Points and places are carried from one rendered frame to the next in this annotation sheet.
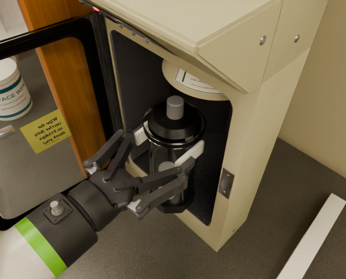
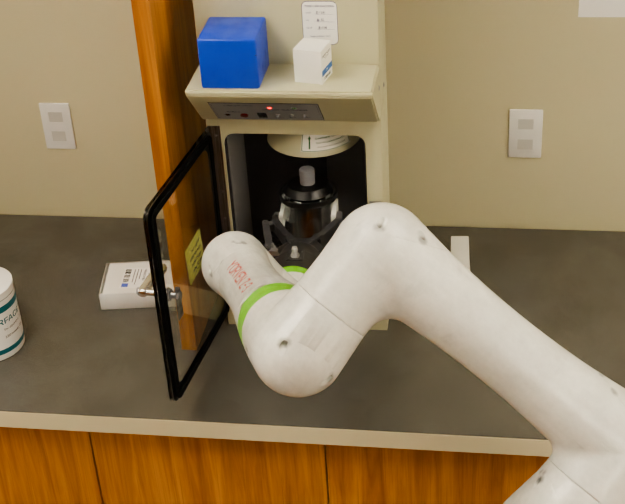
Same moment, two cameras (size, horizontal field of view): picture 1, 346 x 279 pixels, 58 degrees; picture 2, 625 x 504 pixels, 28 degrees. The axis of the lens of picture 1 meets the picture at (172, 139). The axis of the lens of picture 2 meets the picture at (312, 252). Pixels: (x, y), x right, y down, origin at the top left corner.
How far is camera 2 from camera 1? 1.90 m
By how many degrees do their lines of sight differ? 30
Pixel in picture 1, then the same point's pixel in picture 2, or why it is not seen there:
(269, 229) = not seen: hidden behind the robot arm
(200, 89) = (326, 148)
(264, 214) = not seen: hidden behind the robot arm
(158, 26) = (347, 93)
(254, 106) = (380, 131)
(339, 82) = (396, 127)
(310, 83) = not seen: hidden behind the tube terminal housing
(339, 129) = (421, 176)
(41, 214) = (287, 261)
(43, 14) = (170, 142)
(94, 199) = (307, 247)
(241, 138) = (378, 162)
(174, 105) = (310, 170)
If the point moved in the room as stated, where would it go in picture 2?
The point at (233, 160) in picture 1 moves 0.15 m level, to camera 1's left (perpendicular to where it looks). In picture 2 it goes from (376, 187) to (311, 215)
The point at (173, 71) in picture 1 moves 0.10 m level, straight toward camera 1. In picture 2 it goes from (296, 145) to (329, 164)
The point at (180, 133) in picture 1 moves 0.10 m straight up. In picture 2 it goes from (324, 191) to (321, 143)
